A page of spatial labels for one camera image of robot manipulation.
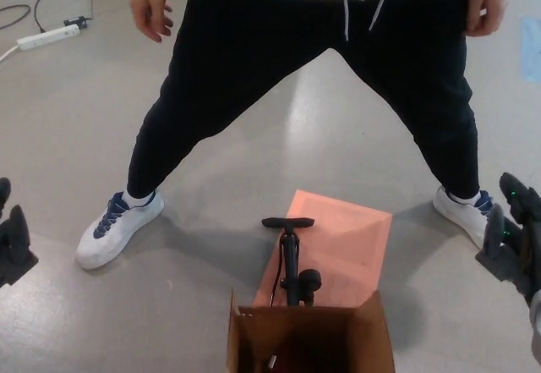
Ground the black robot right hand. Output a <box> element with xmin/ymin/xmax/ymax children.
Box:
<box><xmin>474</xmin><ymin>172</ymin><xmax>541</xmax><ymax>306</ymax></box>

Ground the person's white sneaker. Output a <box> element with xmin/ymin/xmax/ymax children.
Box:
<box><xmin>432</xmin><ymin>185</ymin><xmax>496</xmax><ymax>250</ymax></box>
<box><xmin>75</xmin><ymin>189</ymin><xmax>166</xmax><ymax>271</ymax></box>

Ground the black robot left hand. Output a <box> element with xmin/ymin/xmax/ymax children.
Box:
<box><xmin>0</xmin><ymin>177</ymin><xmax>41</xmax><ymax>288</ymax></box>

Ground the black power adapter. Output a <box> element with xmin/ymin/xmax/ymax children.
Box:
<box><xmin>63</xmin><ymin>15</ymin><xmax>94</xmax><ymax>30</ymax></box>

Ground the black curved floor cable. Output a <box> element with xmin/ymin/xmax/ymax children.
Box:
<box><xmin>0</xmin><ymin>4</ymin><xmax>32</xmax><ymax>30</ymax></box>

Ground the blue floor tape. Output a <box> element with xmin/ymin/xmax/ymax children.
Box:
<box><xmin>519</xmin><ymin>17</ymin><xmax>541</xmax><ymax>83</ymax></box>

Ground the brown cardboard box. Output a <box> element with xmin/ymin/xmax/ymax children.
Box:
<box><xmin>225</xmin><ymin>289</ymin><xmax>396</xmax><ymax>373</ymax></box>

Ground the person's white sock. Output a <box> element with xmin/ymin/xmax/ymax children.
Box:
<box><xmin>125</xmin><ymin>186</ymin><xmax>157</xmax><ymax>208</ymax></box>
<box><xmin>447</xmin><ymin>190</ymin><xmax>483</xmax><ymax>205</ymax></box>

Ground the person in black trousers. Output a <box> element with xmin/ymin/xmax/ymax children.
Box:
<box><xmin>126</xmin><ymin>0</ymin><xmax>481</xmax><ymax>200</ymax></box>

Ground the black looping floor cable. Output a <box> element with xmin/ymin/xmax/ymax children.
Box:
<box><xmin>33</xmin><ymin>0</ymin><xmax>101</xmax><ymax>34</ymax></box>

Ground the grey pants drawstring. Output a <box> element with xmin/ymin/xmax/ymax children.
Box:
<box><xmin>368</xmin><ymin>0</ymin><xmax>392</xmax><ymax>33</ymax></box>
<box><xmin>342</xmin><ymin>0</ymin><xmax>352</xmax><ymax>42</ymax></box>

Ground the black ball pump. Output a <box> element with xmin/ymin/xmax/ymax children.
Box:
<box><xmin>260</xmin><ymin>216</ymin><xmax>325</xmax><ymax>309</ymax></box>

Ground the person's left hand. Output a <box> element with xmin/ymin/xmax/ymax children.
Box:
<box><xmin>463</xmin><ymin>0</ymin><xmax>509</xmax><ymax>38</ymax></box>

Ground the person's right white sneaker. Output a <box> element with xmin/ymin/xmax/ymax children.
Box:
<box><xmin>75</xmin><ymin>189</ymin><xmax>166</xmax><ymax>271</ymax></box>

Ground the person's right white sock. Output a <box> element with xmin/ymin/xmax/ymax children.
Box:
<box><xmin>125</xmin><ymin>186</ymin><xmax>157</xmax><ymax>208</ymax></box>

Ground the person's left white sock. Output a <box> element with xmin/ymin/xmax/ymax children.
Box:
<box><xmin>447</xmin><ymin>190</ymin><xmax>483</xmax><ymax>205</ymax></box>

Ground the white power strip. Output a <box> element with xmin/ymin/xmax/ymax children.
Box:
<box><xmin>16</xmin><ymin>25</ymin><xmax>82</xmax><ymax>52</ymax></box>

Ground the person's right hand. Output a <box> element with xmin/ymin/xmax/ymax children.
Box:
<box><xmin>129</xmin><ymin>0</ymin><xmax>176</xmax><ymax>45</ymax></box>

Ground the person's left white sneaker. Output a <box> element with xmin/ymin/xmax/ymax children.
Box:
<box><xmin>432</xmin><ymin>185</ymin><xmax>496</xmax><ymax>250</ymax></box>

